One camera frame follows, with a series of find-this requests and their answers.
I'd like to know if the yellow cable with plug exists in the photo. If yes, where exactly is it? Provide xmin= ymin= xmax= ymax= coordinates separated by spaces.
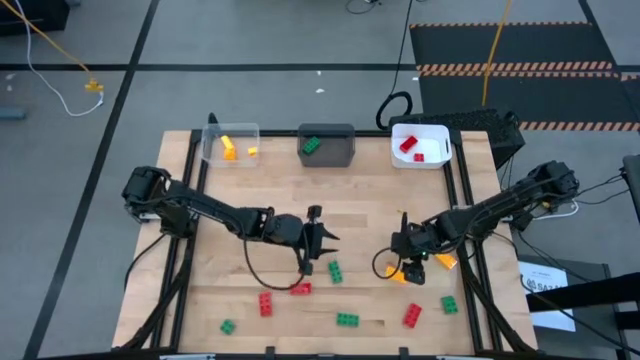
xmin=0 ymin=0 xmax=105 ymax=94

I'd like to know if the black hazard-striped mat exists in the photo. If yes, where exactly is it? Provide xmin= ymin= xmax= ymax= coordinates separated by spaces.
xmin=408 ymin=21 xmax=617 ymax=72
xmin=418 ymin=70 xmax=640 ymax=132

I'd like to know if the black aluminium table frame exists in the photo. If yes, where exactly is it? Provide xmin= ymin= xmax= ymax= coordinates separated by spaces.
xmin=119 ymin=128 xmax=539 ymax=360

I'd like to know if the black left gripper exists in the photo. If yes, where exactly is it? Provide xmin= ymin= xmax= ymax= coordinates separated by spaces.
xmin=292 ymin=204 xmax=340 ymax=276

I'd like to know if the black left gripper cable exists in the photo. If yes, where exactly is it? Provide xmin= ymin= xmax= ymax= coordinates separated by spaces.
xmin=243 ymin=238 xmax=309 ymax=292

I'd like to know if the thin white cable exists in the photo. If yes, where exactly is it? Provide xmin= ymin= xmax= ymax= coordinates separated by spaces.
xmin=14 ymin=0 xmax=105 ymax=118

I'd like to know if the black storage box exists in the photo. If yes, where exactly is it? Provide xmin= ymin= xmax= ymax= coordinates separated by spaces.
xmin=0 ymin=0 xmax=71 ymax=37

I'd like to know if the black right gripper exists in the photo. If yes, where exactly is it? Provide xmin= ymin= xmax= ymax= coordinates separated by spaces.
xmin=391 ymin=211 xmax=431 ymax=286

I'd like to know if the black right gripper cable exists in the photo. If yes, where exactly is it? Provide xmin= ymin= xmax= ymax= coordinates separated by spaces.
xmin=371 ymin=246 xmax=407 ymax=281

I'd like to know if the white plastic bin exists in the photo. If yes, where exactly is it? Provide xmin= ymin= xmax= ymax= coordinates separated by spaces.
xmin=390 ymin=123 xmax=454 ymax=170

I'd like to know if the thick white cable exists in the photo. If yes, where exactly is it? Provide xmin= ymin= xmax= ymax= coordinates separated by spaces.
xmin=532 ymin=192 xmax=580 ymax=221

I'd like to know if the black metal beam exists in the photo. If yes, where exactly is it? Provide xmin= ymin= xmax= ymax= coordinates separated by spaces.
xmin=524 ymin=271 xmax=640 ymax=312

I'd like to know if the thick black cable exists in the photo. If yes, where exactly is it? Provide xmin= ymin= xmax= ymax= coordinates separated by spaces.
xmin=375 ymin=0 xmax=416 ymax=131

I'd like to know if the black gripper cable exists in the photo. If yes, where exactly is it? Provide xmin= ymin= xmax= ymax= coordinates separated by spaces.
xmin=243 ymin=238 xmax=309 ymax=292
xmin=371 ymin=246 xmax=407 ymax=281

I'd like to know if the clear plastic bin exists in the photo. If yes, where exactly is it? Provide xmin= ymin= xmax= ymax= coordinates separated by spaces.
xmin=200 ymin=122 xmax=262 ymax=169

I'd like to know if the grey plastic bin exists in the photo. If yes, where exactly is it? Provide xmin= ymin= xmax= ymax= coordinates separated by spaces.
xmin=297 ymin=123 xmax=357 ymax=169

